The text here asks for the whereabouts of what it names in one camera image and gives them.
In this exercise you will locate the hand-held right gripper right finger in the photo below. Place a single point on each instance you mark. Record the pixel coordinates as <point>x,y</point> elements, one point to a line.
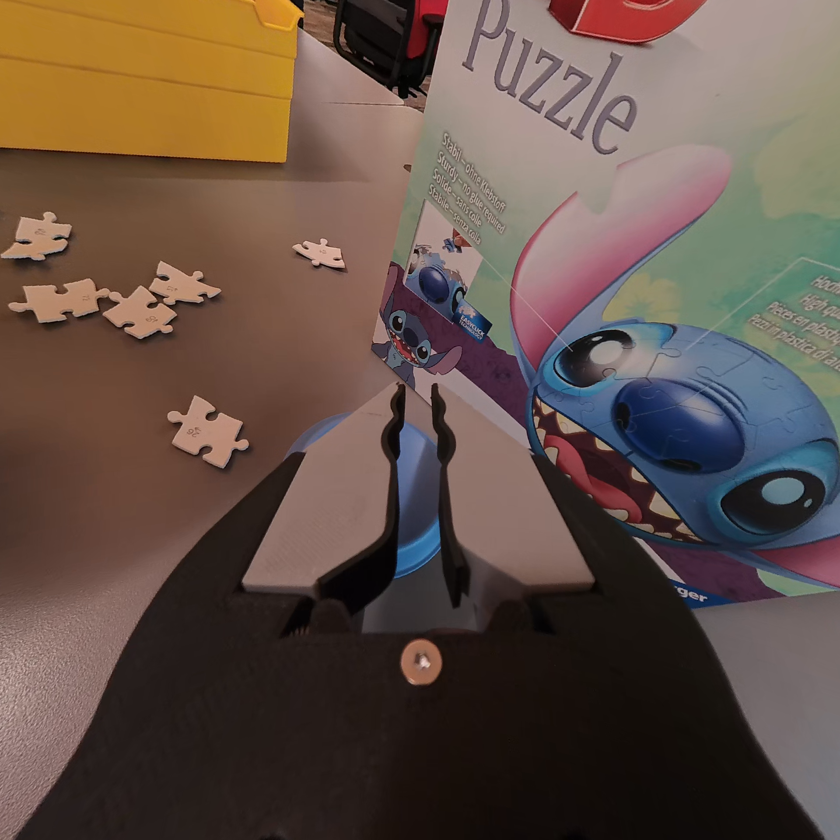
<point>515,525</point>

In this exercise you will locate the white jigsaw piece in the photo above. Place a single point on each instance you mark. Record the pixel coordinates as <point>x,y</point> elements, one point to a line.
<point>207,431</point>
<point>180,283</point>
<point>59,300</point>
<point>36,236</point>
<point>320,253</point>
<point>140,315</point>

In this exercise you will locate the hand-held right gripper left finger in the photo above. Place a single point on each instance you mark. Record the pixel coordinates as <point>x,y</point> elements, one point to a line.
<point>312,518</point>

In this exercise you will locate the black and red office chair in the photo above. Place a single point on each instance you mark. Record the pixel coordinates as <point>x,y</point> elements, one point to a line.
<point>367,39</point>

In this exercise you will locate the yellow plastic bin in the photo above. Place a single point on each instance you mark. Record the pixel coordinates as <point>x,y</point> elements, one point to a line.
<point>164,92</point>

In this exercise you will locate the colourful cardboard puzzle box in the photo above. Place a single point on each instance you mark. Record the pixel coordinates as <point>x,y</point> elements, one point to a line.
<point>656,229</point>

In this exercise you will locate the blue round plastic stand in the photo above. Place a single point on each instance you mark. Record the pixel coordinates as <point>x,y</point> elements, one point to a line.
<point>417,499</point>

